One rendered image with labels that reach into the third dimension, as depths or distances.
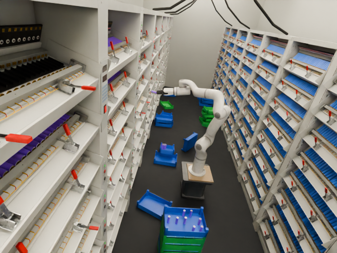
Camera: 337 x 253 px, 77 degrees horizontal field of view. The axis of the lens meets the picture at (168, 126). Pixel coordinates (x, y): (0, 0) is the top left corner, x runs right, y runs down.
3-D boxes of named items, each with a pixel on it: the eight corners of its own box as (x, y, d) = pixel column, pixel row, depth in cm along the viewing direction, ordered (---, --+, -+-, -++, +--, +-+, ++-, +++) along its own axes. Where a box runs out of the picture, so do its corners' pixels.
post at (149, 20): (141, 162, 275) (156, 11, 194) (140, 166, 267) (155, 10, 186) (126, 159, 275) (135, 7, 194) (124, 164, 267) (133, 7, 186)
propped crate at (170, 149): (160, 147, 312) (161, 142, 311) (173, 149, 312) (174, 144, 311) (159, 152, 283) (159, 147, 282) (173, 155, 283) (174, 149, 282)
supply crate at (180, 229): (200, 213, 166) (203, 206, 162) (206, 237, 148) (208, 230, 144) (163, 211, 162) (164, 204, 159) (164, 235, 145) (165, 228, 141)
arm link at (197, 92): (204, 82, 186) (176, 80, 203) (204, 100, 193) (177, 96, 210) (209, 80, 192) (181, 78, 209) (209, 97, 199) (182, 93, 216)
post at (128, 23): (129, 204, 213) (143, 7, 132) (127, 212, 205) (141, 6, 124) (110, 201, 213) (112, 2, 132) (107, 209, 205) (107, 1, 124)
